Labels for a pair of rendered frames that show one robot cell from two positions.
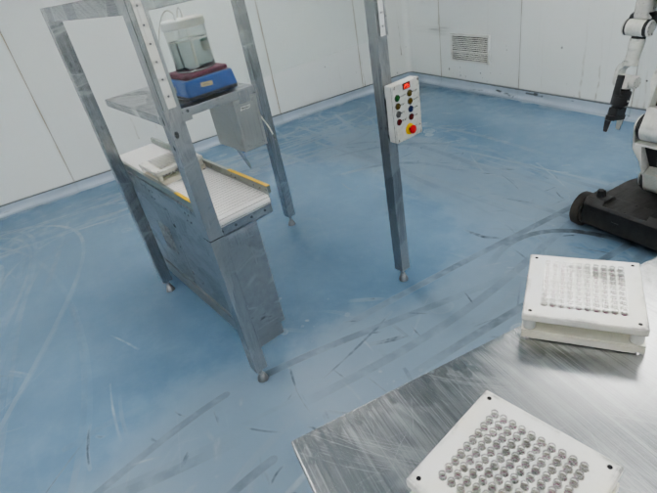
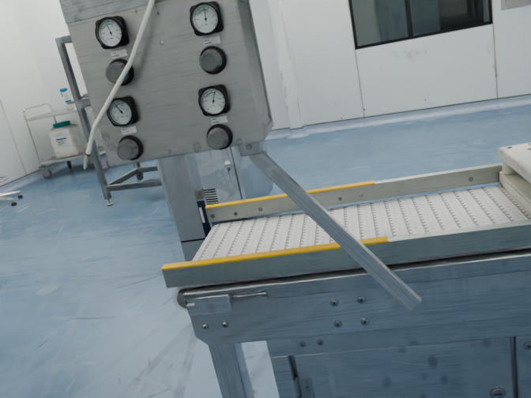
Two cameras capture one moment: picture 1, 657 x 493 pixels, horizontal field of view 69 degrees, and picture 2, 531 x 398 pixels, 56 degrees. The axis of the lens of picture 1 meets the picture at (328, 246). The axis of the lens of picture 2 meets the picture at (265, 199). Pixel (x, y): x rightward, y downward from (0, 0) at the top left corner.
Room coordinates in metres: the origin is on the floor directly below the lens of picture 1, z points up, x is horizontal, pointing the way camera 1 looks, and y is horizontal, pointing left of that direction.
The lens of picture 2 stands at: (2.46, -0.19, 1.16)
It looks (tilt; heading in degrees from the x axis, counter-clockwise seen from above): 17 degrees down; 135
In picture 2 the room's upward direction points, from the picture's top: 12 degrees counter-clockwise
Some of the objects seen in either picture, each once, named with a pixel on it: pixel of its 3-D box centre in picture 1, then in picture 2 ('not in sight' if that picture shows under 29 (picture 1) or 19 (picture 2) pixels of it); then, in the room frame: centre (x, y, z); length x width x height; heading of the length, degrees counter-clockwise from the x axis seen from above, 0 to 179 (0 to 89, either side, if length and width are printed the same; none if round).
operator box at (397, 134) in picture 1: (403, 110); not in sight; (2.14, -0.46, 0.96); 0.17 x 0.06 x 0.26; 124
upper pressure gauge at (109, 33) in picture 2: not in sight; (111, 32); (1.89, 0.18, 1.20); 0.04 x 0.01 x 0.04; 34
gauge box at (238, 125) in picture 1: (237, 119); (177, 76); (1.90, 0.26, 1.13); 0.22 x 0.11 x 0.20; 34
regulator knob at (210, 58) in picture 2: not in sight; (209, 56); (1.99, 0.24, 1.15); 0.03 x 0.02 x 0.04; 34
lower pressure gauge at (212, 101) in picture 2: not in sight; (213, 100); (1.98, 0.24, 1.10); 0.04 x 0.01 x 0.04; 34
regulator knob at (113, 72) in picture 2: not in sight; (116, 69); (1.89, 0.17, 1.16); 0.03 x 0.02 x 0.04; 34
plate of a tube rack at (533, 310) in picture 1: (582, 291); not in sight; (0.84, -0.57, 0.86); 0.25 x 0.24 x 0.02; 60
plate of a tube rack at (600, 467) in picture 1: (511, 475); not in sight; (0.44, -0.22, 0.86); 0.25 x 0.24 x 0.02; 127
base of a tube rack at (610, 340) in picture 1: (580, 306); not in sight; (0.84, -0.57, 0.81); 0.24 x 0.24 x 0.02; 60
